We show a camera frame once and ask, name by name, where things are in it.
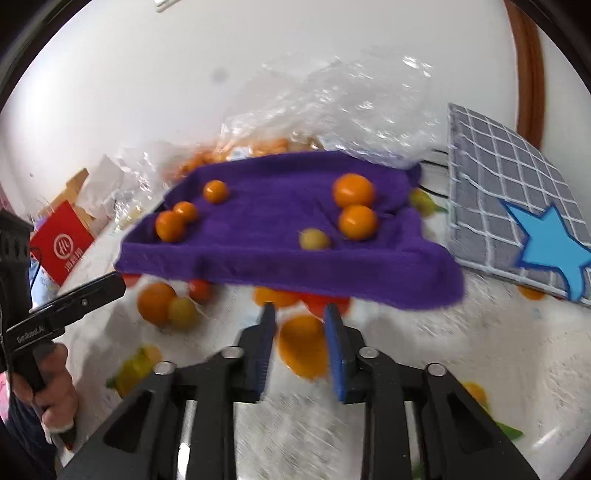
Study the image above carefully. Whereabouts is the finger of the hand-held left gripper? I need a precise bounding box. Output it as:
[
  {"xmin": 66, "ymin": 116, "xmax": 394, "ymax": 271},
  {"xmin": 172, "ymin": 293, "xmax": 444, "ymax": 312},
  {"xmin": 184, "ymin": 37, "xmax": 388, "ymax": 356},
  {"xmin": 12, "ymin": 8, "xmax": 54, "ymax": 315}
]
[{"xmin": 30, "ymin": 271, "xmax": 127, "ymax": 326}]

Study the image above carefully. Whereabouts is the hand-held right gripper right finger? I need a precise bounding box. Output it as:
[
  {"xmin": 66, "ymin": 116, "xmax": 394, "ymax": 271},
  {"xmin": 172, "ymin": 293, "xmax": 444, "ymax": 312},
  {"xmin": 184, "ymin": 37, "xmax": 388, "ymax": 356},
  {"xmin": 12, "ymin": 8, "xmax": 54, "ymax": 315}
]
[{"xmin": 324, "ymin": 302, "xmax": 541, "ymax": 480}]

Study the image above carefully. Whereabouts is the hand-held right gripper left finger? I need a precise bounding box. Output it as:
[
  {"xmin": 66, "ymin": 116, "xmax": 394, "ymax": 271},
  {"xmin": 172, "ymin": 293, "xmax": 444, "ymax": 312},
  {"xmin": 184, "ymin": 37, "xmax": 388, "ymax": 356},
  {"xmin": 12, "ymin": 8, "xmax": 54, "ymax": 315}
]
[{"xmin": 58, "ymin": 302, "xmax": 278, "ymax": 480}]

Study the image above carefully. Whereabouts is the mandarin orange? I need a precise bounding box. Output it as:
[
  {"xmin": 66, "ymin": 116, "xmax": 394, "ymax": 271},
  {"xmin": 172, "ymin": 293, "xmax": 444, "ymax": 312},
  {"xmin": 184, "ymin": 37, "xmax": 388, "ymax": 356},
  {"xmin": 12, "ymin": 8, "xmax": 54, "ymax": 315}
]
[
  {"xmin": 155, "ymin": 210, "xmax": 187, "ymax": 243},
  {"xmin": 137, "ymin": 282, "xmax": 177, "ymax": 324},
  {"xmin": 277, "ymin": 315, "xmax": 331, "ymax": 380},
  {"xmin": 203, "ymin": 180, "xmax": 230, "ymax": 205},
  {"xmin": 338, "ymin": 204, "xmax": 378, "ymax": 241},
  {"xmin": 173, "ymin": 201, "xmax": 198, "ymax": 224},
  {"xmin": 332, "ymin": 174, "xmax": 376, "ymax": 208}
]

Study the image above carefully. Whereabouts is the purple towel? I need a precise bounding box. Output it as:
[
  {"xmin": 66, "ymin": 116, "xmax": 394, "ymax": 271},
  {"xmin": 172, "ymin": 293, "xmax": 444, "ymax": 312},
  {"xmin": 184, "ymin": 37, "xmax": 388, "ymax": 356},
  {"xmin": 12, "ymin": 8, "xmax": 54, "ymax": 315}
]
[{"xmin": 115, "ymin": 150, "xmax": 466, "ymax": 311}]

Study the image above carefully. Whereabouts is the small yellow plum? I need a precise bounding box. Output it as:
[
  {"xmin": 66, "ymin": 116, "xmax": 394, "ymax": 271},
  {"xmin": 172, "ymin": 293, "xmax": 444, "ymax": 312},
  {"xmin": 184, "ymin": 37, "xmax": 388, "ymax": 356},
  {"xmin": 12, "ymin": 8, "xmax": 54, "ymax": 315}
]
[
  {"xmin": 167, "ymin": 296, "xmax": 200, "ymax": 329},
  {"xmin": 299, "ymin": 228, "xmax": 331, "ymax": 252}
]

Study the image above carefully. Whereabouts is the person's left forearm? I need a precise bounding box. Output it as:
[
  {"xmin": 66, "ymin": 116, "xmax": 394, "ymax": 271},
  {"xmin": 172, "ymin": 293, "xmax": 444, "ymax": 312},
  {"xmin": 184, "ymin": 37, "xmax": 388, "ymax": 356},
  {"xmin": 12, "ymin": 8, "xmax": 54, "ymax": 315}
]
[{"xmin": 0, "ymin": 397, "xmax": 58, "ymax": 480}]

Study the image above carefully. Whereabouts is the pile of bagged brown fruits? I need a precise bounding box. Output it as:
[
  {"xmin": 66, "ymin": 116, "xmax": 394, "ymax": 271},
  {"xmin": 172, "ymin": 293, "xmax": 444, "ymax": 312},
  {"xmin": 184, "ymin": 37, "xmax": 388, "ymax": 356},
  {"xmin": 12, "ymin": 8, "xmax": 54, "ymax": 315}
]
[{"xmin": 291, "ymin": 131, "xmax": 324, "ymax": 151}]

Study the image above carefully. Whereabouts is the person's left hand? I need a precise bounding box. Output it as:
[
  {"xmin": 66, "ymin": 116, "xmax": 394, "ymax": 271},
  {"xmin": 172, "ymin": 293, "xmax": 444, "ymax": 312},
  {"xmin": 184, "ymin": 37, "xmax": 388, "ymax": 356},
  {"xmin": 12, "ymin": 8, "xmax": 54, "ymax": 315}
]
[{"xmin": 11, "ymin": 344, "xmax": 79, "ymax": 435}]

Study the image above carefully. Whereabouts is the red paper bag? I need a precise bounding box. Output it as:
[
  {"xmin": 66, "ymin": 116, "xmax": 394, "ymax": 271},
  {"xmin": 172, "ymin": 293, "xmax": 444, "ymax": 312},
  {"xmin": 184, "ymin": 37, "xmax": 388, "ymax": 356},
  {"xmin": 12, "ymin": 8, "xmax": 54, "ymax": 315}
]
[{"xmin": 29, "ymin": 200, "xmax": 95, "ymax": 286}]

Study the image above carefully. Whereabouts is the small red fruit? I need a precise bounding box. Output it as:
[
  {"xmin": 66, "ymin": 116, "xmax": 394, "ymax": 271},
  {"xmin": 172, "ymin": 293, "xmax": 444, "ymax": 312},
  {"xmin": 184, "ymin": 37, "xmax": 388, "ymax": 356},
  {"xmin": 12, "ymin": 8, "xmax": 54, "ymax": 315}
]
[{"xmin": 188, "ymin": 278, "xmax": 214, "ymax": 304}]

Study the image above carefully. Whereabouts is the white plastic bag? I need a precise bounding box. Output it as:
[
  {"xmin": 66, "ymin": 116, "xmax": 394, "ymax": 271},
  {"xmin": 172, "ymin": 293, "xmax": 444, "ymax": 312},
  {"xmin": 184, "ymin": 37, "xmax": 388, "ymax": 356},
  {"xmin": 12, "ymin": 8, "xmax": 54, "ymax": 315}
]
[{"xmin": 76, "ymin": 154, "xmax": 127, "ymax": 217}]

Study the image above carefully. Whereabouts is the small clear plastic bag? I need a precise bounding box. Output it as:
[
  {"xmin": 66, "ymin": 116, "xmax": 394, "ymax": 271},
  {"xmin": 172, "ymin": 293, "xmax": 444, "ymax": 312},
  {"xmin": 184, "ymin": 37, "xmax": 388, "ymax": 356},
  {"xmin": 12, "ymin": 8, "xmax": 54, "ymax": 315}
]
[{"xmin": 113, "ymin": 141, "xmax": 185, "ymax": 222}]

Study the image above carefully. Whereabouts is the pile of bagged oranges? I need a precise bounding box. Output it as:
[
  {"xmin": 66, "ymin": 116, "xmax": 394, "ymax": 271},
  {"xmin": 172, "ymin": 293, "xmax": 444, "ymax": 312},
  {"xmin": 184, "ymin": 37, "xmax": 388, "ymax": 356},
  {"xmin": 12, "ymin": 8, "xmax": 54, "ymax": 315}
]
[{"xmin": 173, "ymin": 136, "xmax": 291, "ymax": 178}]

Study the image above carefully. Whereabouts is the grey checked bag blue star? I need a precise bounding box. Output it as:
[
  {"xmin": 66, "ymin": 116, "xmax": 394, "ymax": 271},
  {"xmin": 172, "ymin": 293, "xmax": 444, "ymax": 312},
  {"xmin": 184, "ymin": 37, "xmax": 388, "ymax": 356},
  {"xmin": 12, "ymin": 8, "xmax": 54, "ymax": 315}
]
[{"xmin": 447, "ymin": 103, "xmax": 591, "ymax": 309}]

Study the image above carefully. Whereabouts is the large clear plastic bag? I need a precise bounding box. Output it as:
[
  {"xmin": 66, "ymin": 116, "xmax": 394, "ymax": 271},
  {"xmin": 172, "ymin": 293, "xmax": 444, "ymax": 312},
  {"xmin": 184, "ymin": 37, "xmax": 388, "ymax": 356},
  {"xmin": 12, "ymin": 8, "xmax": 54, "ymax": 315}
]
[{"xmin": 222, "ymin": 48, "xmax": 446, "ymax": 169}]

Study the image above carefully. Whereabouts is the brown wooden door frame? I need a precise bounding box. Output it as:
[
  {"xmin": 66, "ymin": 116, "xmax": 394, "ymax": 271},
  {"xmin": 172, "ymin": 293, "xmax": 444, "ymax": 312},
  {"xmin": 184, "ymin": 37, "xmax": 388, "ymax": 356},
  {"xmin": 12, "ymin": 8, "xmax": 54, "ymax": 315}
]
[{"xmin": 503, "ymin": 0, "xmax": 543, "ymax": 148}]

